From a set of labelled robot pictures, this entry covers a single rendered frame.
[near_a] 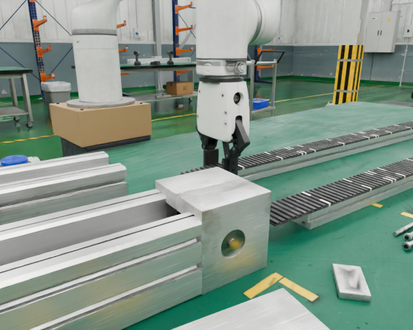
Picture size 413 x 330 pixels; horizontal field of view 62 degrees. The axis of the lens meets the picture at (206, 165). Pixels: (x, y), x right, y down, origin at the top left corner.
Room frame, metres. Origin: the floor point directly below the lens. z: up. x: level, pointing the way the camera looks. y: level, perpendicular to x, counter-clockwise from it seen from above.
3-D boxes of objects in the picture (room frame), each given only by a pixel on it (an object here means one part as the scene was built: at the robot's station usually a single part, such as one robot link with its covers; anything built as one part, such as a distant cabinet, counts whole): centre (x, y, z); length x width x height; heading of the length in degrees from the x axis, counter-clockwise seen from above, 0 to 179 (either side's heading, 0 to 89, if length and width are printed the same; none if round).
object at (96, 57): (1.01, 0.30, 0.96); 0.19 x 0.19 x 0.18
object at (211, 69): (0.60, -0.03, 0.99); 0.09 x 0.08 x 0.03; 34
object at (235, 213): (0.37, 0.00, 0.83); 0.12 x 0.09 x 0.10; 34
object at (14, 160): (0.53, 0.31, 0.84); 0.04 x 0.04 x 0.02
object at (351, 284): (0.31, -0.15, 0.78); 0.05 x 0.03 x 0.01; 169
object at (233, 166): (0.57, -0.05, 0.83); 0.03 x 0.03 x 0.07; 34
